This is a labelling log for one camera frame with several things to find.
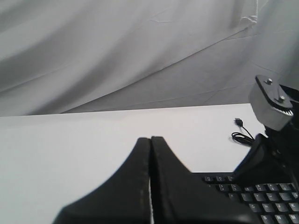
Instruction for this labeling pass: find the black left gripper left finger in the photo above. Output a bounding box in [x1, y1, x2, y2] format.
[54, 138, 151, 224]

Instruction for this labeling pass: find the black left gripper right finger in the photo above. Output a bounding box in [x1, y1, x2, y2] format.
[149, 137, 259, 224]

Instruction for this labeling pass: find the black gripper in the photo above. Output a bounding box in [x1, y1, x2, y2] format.
[233, 126, 299, 187]

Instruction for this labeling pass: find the black acer keyboard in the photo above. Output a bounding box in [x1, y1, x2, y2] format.
[195, 172, 299, 224]

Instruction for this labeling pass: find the grey backdrop cloth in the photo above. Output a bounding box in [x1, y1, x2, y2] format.
[0, 0, 299, 116]

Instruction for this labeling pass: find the black USB cable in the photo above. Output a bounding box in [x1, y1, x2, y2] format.
[231, 118, 256, 147]

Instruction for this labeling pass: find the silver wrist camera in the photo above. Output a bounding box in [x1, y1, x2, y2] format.
[249, 75, 299, 131]

